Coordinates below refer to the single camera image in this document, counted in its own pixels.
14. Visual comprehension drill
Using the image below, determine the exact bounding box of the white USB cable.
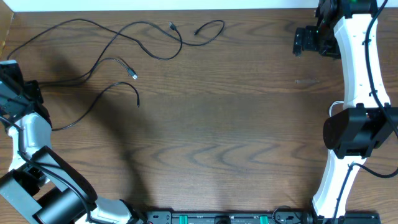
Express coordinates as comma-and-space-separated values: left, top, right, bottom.
328, 100, 345, 118

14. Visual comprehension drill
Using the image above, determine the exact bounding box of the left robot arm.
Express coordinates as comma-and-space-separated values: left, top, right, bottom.
1, 60, 147, 223

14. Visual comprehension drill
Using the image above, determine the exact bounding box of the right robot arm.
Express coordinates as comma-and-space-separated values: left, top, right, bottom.
293, 0, 397, 223

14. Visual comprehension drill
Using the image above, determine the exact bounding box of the black left camera cable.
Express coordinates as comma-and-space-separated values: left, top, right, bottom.
0, 114, 94, 223

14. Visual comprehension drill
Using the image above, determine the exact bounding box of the black camera cable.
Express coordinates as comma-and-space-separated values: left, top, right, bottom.
0, 114, 94, 223
330, 0, 398, 224

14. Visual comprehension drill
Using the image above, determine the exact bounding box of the black right camera cable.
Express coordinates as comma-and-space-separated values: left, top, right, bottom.
330, 0, 398, 224

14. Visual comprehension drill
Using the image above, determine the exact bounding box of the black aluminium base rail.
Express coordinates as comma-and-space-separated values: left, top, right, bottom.
146, 208, 381, 224

